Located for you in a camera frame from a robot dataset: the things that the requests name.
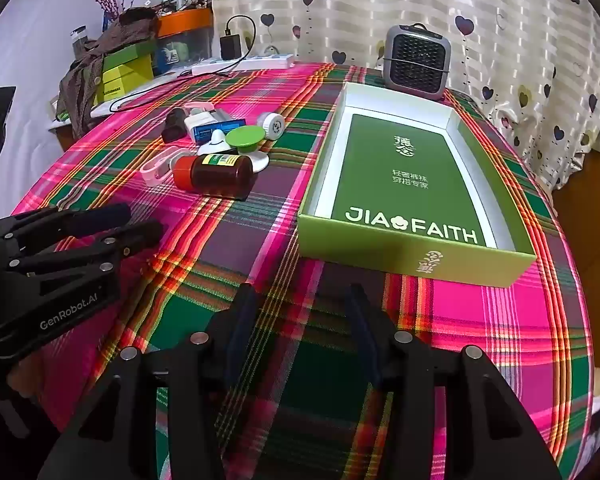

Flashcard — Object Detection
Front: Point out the grey portable heater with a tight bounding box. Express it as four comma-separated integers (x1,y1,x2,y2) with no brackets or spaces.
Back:
382,24,453,102

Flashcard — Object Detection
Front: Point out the brown dotted cloth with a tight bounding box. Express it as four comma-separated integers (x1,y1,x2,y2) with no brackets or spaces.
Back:
57,7,161,138

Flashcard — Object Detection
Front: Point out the yellow green cardboard box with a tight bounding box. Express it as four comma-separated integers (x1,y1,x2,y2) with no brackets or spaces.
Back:
97,60,156,106

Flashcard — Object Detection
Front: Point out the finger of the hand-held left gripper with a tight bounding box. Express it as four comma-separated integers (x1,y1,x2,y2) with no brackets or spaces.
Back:
10,219,164,292
0,202,132,247

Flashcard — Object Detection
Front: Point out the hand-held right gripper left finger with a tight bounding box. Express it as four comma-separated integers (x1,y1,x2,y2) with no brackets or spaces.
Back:
40,282,261,480

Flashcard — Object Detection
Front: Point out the white side table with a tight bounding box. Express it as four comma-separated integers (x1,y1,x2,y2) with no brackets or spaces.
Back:
47,67,196,136

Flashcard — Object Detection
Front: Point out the green round lid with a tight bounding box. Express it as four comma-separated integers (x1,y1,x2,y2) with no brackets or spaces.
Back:
226,125,272,173

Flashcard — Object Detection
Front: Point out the white round tape case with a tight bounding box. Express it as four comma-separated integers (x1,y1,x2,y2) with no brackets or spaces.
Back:
257,111,285,141

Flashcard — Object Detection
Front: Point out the black charger cable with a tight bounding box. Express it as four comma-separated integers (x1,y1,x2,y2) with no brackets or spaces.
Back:
109,15,259,113

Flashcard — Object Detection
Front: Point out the brown wooden board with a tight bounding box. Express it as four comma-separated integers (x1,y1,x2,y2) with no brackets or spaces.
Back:
550,147,600,376

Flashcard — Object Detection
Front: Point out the dark green shoebox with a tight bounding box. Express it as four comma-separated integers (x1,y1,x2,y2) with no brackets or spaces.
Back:
102,42,156,70

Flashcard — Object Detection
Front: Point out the white plastic piece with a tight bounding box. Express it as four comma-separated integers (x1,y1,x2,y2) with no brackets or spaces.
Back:
196,129,241,157

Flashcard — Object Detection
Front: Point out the blue transparent plastic box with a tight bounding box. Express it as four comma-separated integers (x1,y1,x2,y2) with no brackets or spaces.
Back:
192,120,247,145

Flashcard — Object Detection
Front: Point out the heart print curtain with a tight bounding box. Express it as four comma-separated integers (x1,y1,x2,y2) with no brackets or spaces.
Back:
212,0,600,191

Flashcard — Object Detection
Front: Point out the brown bottle with red cap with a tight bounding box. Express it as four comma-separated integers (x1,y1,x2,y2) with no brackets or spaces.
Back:
172,154,255,197

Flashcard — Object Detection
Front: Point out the white power strip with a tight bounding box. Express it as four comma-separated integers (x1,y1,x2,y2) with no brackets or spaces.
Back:
191,53,296,76

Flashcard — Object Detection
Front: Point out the plaid tablecloth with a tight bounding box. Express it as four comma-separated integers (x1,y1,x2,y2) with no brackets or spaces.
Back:
10,60,593,480

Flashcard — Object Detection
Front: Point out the orange lidded storage box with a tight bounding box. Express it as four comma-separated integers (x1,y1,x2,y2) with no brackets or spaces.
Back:
156,8,215,68

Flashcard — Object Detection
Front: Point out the small black case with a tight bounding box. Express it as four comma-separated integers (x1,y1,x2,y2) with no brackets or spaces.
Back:
162,109,187,143

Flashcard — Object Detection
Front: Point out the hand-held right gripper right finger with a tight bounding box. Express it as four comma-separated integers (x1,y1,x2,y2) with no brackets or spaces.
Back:
344,284,563,480

